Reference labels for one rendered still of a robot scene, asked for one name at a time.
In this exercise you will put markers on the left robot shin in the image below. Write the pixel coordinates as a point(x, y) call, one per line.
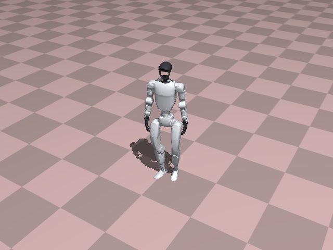
point(175, 160)

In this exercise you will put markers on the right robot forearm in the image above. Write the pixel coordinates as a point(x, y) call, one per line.
point(148, 109)

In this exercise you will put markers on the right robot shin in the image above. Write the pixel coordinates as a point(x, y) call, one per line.
point(160, 159)

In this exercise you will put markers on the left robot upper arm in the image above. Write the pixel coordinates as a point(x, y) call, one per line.
point(180, 88)

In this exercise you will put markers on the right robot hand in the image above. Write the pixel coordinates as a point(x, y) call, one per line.
point(146, 123)

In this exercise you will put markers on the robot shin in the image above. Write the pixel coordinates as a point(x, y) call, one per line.
point(160, 159)
point(175, 160)

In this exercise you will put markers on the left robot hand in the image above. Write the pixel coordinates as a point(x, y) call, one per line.
point(184, 127)

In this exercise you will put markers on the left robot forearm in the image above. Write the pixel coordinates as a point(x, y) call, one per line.
point(184, 113)

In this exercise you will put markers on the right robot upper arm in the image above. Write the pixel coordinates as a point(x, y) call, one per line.
point(150, 90)

